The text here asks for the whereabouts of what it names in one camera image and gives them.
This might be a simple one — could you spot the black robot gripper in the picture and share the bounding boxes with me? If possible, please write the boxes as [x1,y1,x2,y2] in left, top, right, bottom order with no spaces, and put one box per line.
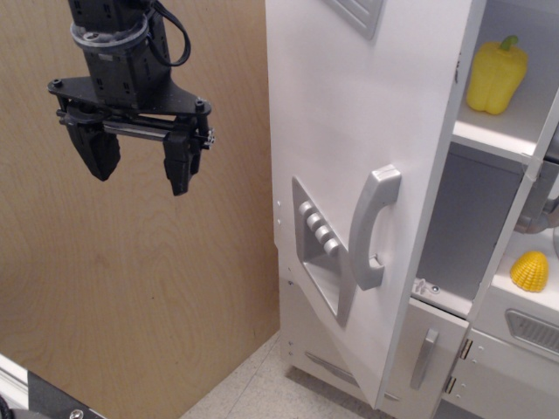
[48,24,215,196]

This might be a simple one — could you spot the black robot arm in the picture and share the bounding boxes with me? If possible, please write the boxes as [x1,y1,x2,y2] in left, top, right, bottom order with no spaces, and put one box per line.
[48,1,215,196]

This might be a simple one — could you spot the white toy fridge door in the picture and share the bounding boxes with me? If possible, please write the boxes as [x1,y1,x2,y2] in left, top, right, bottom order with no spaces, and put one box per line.
[266,1,485,407]

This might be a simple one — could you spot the white toy fridge cabinet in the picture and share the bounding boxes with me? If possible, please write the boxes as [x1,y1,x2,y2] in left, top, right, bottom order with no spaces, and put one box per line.
[279,1,558,418]

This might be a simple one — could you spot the grey ice dispenser panel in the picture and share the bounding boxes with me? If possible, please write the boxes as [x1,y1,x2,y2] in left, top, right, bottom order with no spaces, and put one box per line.
[292,177,356,327]

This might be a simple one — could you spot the white lower freezer door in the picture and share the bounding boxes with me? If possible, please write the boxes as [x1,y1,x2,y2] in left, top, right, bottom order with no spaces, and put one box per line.
[381,299,468,418]

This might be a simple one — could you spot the yellow toy bell pepper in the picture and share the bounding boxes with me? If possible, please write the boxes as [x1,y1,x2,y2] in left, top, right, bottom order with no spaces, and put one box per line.
[466,35,528,115]

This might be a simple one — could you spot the yellow toy corn piece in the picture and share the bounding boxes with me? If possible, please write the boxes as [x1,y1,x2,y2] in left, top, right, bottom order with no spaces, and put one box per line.
[509,251,549,292]

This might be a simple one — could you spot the grey toy sink faucet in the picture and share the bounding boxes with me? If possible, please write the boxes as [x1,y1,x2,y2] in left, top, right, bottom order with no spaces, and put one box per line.
[513,113,559,258]

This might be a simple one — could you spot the white toy kitchen counter unit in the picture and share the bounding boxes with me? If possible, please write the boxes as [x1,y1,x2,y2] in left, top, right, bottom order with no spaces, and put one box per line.
[436,230,558,418]

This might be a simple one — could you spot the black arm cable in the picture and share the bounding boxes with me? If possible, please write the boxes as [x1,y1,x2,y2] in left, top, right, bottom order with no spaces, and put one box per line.
[150,0,192,68]

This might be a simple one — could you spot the grey fridge door handle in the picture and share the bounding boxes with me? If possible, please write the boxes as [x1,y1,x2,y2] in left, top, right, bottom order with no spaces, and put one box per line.
[348,165,402,291]

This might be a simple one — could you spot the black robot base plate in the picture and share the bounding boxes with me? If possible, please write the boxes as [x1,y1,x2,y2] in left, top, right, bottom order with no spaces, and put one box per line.
[1,354,105,419]

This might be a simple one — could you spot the grey lower door handle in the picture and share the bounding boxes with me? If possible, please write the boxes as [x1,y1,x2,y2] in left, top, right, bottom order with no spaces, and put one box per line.
[410,328,438,390]

